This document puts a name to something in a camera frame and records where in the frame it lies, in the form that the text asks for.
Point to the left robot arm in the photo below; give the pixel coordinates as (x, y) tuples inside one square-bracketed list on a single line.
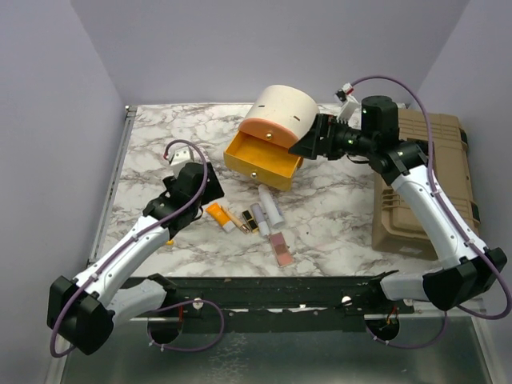
[(85, 310)]

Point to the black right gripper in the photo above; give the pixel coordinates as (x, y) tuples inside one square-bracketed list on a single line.
[(327, 126)]

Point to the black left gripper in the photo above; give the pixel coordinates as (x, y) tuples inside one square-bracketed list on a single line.
[(214, 190)]

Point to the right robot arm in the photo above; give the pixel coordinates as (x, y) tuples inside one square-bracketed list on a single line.
[(468, 266)]

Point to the rose gold eyeshadow palette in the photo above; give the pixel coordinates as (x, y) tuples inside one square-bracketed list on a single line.
[(280, 249)]

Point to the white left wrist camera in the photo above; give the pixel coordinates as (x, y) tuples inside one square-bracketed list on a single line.
[(179, 157)]

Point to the black gold lipstick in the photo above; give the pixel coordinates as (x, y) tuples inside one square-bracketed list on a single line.
[(250, 222)]

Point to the cream round drawer organizer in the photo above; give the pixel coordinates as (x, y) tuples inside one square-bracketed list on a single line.
[(286, 106)]

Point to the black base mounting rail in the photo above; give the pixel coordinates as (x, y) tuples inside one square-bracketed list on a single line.
[(272, 305)]

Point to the white blue tube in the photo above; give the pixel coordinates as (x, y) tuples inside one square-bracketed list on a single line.
[(270, 206)]

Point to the gold cream tube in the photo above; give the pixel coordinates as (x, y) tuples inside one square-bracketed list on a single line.
[(239, 224)]

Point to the orange sunscreen tube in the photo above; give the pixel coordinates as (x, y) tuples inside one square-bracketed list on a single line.
[(221, 218)]

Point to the yellow drawer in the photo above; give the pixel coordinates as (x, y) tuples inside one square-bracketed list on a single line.
[(262, 161)]

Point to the lavender white bottle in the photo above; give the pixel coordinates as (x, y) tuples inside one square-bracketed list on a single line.
[(260, 219)]

